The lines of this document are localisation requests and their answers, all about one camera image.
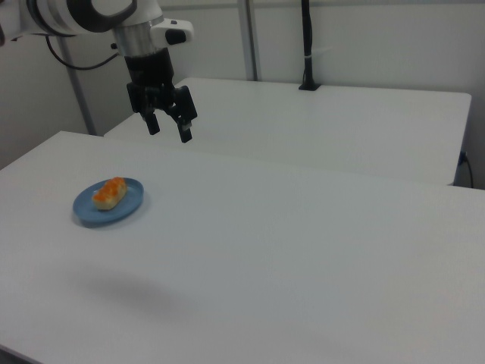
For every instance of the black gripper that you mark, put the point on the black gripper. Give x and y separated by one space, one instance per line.
149 70

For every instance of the white side table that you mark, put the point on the white side table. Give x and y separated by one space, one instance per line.
322 125

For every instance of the black pole with base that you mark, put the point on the black pole with base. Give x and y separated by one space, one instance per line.
307 41

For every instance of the blue round plate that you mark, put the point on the blue round plate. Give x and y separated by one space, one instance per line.
125 206

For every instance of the orange glazed bread roll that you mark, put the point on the orange glazed bread roll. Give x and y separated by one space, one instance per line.
110 192

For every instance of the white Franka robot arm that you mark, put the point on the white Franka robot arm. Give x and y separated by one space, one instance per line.
76 15

